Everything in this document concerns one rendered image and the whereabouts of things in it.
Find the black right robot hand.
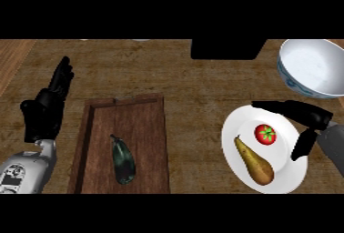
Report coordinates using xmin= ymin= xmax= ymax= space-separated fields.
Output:
xmin=250 ymin=100 xmax=335 ymax=162

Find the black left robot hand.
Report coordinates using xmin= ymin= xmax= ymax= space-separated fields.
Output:
xmin=19 ymin=56 xmax=76 ymax=144

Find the red tomato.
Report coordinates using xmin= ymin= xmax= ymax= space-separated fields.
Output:
xmin=254 ymin=124 xmax=278 ymax=147

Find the white blue patterned bowl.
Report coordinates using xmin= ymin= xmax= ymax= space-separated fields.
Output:
xmin=276 ymin=39 xmax=344 ymax=100

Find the white plate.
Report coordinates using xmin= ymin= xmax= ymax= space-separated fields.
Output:
xmin=220 ymin=105 xmax=309 ymax=195

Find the yellow brown pear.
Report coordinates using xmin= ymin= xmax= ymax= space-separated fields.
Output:
xmin=234 ymin=135 xmax=276 ymax=187

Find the brown wooden cutting board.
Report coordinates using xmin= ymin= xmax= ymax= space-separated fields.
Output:
xmin=67 ymin=93 xmax=173 ymax=195

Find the dark green eggplant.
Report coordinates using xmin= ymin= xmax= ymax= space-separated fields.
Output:
xmin=110 ymin=134 xmax=138 ymax=186

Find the black appliance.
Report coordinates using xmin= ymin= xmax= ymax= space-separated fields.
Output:
xmin=189 ymin=39 xmax=269 ymax=61

